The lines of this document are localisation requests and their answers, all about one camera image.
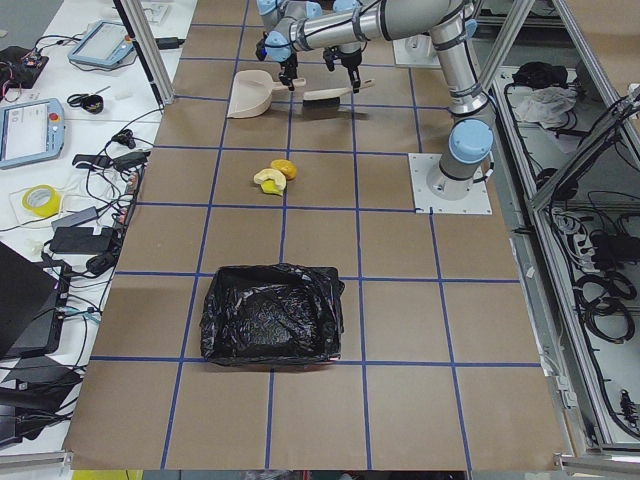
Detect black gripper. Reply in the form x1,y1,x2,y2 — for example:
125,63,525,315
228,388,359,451
338,43,361,93
273,46,298,92

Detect beige plastic dustpan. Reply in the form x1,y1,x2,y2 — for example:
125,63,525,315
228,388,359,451
227,70,289,119

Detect beige hand brush black bristles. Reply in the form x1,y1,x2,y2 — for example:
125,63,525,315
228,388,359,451
302,78,376,108

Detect orange yellow trash piece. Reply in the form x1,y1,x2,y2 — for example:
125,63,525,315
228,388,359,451
270,159,298,181

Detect pale yellow curved trash piece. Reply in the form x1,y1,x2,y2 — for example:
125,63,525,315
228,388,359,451
253,168,287,191

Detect bright yellow trash piece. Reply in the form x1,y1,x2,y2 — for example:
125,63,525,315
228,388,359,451
260,179,283,196

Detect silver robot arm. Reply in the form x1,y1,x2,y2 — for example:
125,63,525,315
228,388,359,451
255,1,366,92
256,1,488,118

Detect bin with black bag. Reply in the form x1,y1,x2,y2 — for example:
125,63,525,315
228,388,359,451
199,263,345,366

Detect far blue teach pendant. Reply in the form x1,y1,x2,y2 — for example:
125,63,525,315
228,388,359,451
67,20,134,70

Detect blue teach pendant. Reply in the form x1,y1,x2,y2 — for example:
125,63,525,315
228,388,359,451
1,98,65,170
67,20,134,70

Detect white crumpled cloth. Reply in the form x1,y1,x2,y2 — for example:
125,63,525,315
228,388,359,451
514,87,578,129

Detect near blue teach pendant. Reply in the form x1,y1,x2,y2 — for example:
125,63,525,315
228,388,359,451
1,98,65,170

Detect black electronics board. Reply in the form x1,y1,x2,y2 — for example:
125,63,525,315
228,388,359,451
1,46,49,89

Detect yellow tape roll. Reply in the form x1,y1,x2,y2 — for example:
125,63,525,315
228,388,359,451
22,184,61,218

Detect black power adapter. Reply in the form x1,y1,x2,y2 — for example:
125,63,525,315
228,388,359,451
49,226,114,255

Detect black laptop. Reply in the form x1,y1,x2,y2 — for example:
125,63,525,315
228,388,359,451
1,244,71,360

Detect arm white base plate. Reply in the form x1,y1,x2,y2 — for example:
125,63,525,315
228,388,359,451
393,34,440,69
408,153,492,215

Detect aluminium frame post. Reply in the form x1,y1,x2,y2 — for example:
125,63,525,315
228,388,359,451
113,0,175,108

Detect black coiled cables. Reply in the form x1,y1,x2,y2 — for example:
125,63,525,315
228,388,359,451
572,274,639,346

